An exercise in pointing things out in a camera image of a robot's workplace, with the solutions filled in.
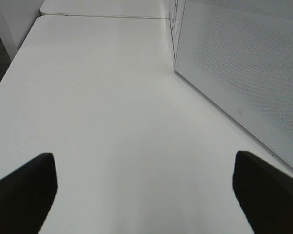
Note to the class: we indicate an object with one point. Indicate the white microwave door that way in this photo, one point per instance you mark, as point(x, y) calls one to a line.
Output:
point(239, 53)

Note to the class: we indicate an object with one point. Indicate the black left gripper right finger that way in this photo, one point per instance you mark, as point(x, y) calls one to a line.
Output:
point(264, 193)

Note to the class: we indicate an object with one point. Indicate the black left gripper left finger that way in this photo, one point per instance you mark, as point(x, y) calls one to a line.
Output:
point(27, 195)

